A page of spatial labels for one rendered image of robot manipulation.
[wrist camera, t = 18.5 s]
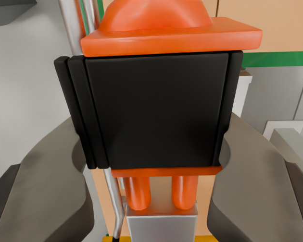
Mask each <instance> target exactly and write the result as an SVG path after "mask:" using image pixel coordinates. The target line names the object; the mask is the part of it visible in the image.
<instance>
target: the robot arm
mask: <svg viewBox="0 0 303 242"><path fill-rule="evenodd" d="M219 162H220V164H221V166H222V168H223V169H222V170H221V171H220V172H218V173H217V174H216V176H215V181H214V185H213V190H212V195H211V199H210V204H209V210H208V216H207V221H206V224H207V228H208V230H209V231H210V232H211V234H212V235H213V236H214V237H215V238H216V239H217V240H218V241H219V242H303V172H302V171H301V169H300V168H299V167H298V166H297V165H296V163H291V162H287V161H286V159H285V158H284V157H283V156H282V155H281V153H280V152H279V151H278V150H277V149H276V148H275V147H274V146H273V145H272V144H271V143H270V142H269V141H268V140H267V139H266V138H265V137H264V136H263V135H261V134H260V133H259V132H258V131H256V130H255V129H254V128H253V127H252V126H250V125H249V124H248V123H246V122H245V121H244V120H243V119H241V118H240V117H239V116H237V115H236V114H235V113H233V112H232V113H231V118H230V123H229V127H228V130H227V132H226V133H225V134H224V137H223V142H222V146H221V150H220V155H219ZM85 163H86V157H85V154H84V151H83V147H82V144H81V141H80V137H79V135H78V134H77V133H76V129H75V127H74V124H73V121H72V118H71V116H70V117H69V118H68V119H66V120H65V121H64V122H62V123H61V124H60V125H59V126H57V127H56V128H55V129H54V130H52V131H51V132H50V133H48V134H47V135H46V136H45V137H43V138H42V139H41V140H40V141H39V142H38V143H37V144H36V145H35V146H34V147H33V148H32V149H31V150H30V151H29V152H28V153H27V155H26V156H25V157H24V158H23V160H22V161H21V162H20V163H19V164H15V165H10V167H9V168H8V169H7V170H6V171H5V173H4V174H3V175H2V176H1V177H0V242H82V241H83V240H84V238H85V237H86V236H87V235H88V234H89V233H90V232H91V231H92V229H93V227H94V223H95V220H94V212H93V202H92V199H91V196H90V193H89V190H88V186H87V183H86V180H85V177H84V175H83V174H82V173H81V171H82V168H83V166H84V165H85Z"/></svg>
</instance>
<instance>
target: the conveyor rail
mask: <svg viewBox="0 0 303 242"><path fill-rule="evenodd" d="M248 86H249V83H240V84H238V85H237V90H236V94H235V99H234V104H233V109H232V112H233V113H235V114H236V115H237V116H239V117H240V116H241V112H242V108H243V104H244V101H245V97H246V93H247V90H248Z"/></svg>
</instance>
